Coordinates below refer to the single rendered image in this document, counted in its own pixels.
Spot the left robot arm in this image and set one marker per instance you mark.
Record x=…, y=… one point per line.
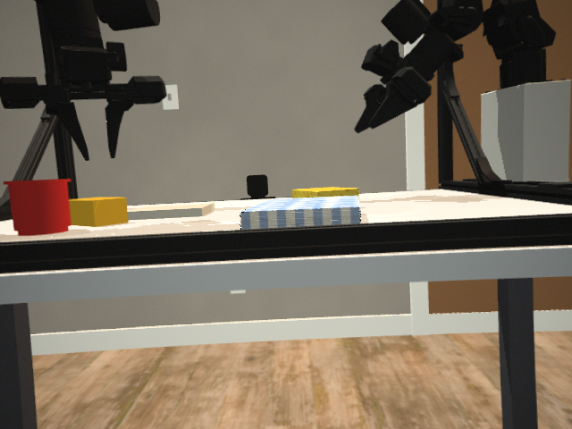
x=506, y=25

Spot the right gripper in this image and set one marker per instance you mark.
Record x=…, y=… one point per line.
x=20, y=90

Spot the red cup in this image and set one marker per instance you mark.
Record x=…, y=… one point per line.
x=39, y=207

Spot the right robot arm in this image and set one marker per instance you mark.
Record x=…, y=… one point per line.
x=95, y=62

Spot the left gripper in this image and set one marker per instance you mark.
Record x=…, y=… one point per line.
x=386, y=103

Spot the blue and white checkered towel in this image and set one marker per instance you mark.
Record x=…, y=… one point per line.
x=294, y=212

